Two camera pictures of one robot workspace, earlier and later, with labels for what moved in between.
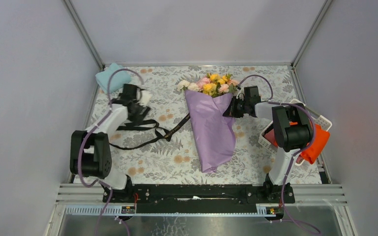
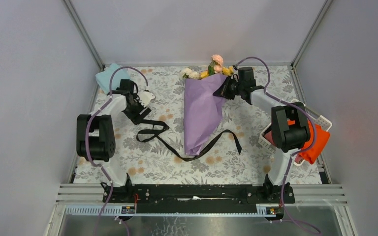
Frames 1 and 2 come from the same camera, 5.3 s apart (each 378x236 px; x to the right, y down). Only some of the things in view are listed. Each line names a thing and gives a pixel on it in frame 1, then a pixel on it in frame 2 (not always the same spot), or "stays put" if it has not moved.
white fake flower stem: x=185 y=83 → x=187 y=73
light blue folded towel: x=114 y=77 stays put
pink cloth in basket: x=271 y=137 stays put
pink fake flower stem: x=224 y=88 → x=215 y=66
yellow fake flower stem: x=210 y=88 → x=227 y=71
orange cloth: x=321 y=137 stays put
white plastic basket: x=320 y=120 stays put
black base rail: x=199 y=198 stays put
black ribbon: x=148 y=124 → x=158 y=126
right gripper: x=231 y=111 → x=222 y=91
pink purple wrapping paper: x=214 y=132 → x=202 y=112
